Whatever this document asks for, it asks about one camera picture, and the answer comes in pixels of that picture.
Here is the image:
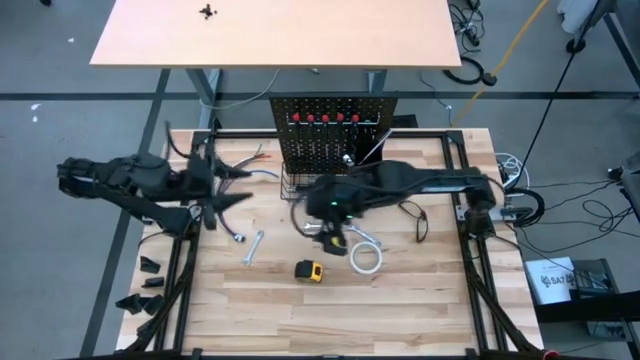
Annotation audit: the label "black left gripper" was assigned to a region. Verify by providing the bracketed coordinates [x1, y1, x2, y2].
[188, 148, 254, 232]

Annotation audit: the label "white masking tape roll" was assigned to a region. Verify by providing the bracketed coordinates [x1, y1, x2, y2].
[348, 240, 384, 276]

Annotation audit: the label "yellow black Stanley tape measure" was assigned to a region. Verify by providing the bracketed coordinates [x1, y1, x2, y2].
[293, 259, 325, 285]

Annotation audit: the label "small silver combination wrench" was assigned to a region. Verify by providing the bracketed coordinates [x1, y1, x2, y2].
[241, 229, 265, 267]

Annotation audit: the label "black metal pegboard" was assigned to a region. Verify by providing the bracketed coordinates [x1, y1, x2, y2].
[268, 94, 400, 176]

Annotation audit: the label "black plastic cup bin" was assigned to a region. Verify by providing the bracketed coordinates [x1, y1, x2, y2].
[347, 139, 385, 166]

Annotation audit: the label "light wooden table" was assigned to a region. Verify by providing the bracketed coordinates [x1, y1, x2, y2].
[88, 0, 462, 130]

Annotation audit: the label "white printed booklet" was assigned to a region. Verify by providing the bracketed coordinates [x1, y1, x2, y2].
[523, 256, 579, 306]

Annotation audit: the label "black equipment cart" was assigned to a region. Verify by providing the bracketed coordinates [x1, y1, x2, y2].
[529, 257, 640, 360]

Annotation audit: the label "white cloth bag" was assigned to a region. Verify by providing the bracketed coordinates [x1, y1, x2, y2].
[556, 0, 601, 35]

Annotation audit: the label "coloured wire bundle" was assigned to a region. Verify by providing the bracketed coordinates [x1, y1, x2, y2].
[217, 143, 280, 245]

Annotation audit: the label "black aluminium table frame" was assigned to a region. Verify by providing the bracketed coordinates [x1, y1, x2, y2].
[115, 128, 546, 360]

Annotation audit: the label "black wire basket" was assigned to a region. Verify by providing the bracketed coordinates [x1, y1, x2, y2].
[279, 162, 321, 202]

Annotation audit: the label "grey cable under table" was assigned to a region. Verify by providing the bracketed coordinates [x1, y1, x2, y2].
[199, 68, 282, 111]

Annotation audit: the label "silver hook rail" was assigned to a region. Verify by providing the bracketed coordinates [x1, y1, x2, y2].
[285, 113, 382, 126]

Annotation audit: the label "white cable bundle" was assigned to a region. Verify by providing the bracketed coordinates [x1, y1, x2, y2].
[497, 152, 524, 176]

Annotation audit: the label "black coiled floor cable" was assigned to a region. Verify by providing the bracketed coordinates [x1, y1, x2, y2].
[442, 54, 499, 87]

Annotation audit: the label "black cable tangle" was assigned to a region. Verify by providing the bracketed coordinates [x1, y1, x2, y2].
[447, 0, 487, 51]

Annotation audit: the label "black floor cables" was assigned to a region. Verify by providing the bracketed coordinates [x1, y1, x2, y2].
[519, 177, 640, 256]

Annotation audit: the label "thick black slanted cable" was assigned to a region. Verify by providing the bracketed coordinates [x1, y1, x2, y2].
[521, 0, 604, 169]

